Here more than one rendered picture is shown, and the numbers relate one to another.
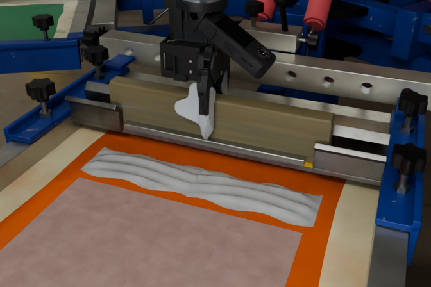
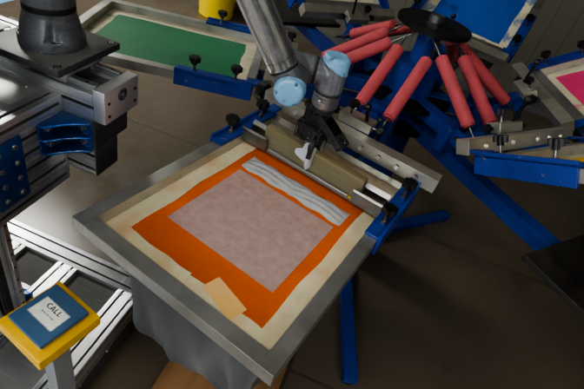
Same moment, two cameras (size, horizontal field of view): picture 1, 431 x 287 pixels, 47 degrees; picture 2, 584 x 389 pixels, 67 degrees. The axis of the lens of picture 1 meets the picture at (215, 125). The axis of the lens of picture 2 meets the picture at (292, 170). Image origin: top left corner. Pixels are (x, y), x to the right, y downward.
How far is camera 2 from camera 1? 60 cm
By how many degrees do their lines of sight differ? 7
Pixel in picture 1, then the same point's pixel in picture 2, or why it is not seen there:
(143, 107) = (280, 144)
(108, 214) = (250, 191)
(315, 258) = (334, 238)
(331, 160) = (359, 199)
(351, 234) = (355, 234)
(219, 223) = (298, 211)
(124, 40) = not seen: hidden behind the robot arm
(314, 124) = (356, 181)
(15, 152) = (214, 148)
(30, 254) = (215, 198)
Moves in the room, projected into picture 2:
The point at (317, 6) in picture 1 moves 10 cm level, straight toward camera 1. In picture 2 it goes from (393, 108) to (387, 119)
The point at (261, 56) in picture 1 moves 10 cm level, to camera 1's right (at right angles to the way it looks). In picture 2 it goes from (341, 142) to (375, 153)
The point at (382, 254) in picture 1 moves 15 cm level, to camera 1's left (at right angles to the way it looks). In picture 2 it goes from (361, 245) to (306, 227)
